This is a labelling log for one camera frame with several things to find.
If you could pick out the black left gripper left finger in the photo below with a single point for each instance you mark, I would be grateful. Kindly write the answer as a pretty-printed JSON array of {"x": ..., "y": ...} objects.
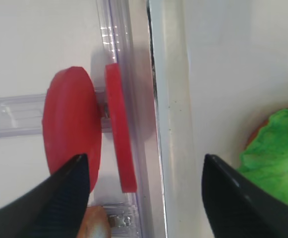
[{"x": 53, "y": 209}]

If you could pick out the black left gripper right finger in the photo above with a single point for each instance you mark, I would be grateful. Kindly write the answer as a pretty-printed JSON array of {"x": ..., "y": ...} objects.
[{"x": 236, "y": 208}]

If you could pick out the red tomato slice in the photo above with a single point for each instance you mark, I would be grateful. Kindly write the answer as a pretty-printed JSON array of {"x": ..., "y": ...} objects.
[
  {"x": 71, "y": 121},
  {"x": 120, "y": 129}
]

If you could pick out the bread slice in left rack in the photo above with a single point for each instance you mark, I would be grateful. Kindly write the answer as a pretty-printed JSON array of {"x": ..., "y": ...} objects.
[{"x": 95, "y": 224}]

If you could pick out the green lettuce leaf on tray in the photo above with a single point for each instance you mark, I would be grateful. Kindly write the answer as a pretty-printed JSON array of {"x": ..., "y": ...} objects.
[{"x": 268, "y": 171}]

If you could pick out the bottom bread slice on tray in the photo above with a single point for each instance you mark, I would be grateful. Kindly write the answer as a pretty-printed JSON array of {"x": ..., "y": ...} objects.
[{"x": 271, "y": 137}]

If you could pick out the white rectangular tray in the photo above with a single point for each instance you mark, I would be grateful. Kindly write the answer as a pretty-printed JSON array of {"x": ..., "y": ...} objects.
[{"x": 221, "y": 69}]

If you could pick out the left clear acrylic rack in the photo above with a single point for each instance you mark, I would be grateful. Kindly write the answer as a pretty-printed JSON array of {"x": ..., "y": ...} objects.
[{"x": 39, "y": 38}]

